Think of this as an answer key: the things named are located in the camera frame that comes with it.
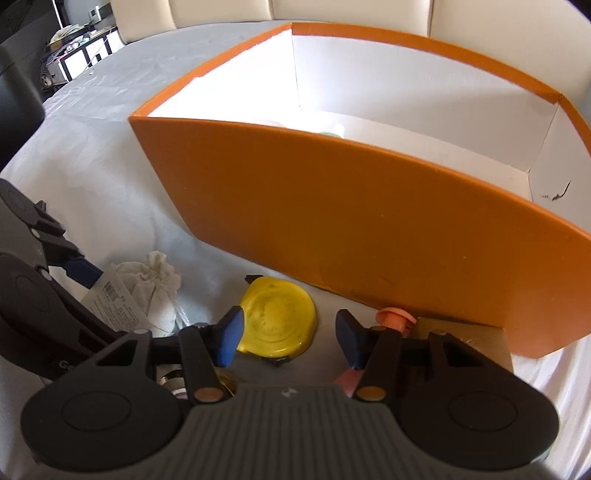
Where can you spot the shiny metal round container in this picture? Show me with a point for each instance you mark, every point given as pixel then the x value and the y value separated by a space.
pixel 171 376

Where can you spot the black white shelf unit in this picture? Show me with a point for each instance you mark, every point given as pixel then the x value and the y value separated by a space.
pixel 78 53

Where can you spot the gold box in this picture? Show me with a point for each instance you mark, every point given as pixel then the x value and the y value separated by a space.
pixel 485 342

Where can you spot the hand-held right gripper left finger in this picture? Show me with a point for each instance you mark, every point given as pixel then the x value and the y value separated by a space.
pixel 231 339

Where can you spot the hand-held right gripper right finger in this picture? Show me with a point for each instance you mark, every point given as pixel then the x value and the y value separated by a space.
pixel 348 339

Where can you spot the pink bottle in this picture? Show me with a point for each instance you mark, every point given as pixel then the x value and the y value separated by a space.
pixel 392 318

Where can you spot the white labelled packet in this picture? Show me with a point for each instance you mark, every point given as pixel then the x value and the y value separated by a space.
pixel 108 300

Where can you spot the white bed sheet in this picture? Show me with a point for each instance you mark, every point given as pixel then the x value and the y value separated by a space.
pixel 92 147

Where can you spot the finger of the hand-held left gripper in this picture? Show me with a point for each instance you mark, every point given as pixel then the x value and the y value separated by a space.
pixel 83 271
pixel 85 321

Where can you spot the white cloth pouch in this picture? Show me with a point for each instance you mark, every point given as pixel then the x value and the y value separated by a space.
pixel 152 277

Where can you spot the cream upholstered headboard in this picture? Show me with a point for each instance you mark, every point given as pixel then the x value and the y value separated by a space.
pixel 351 11

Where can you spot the orange cardboard box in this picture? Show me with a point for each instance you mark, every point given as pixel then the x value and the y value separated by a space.
pixel 346 221

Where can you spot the yellow tape measure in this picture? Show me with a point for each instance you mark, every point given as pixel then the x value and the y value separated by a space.
pixel 277 318

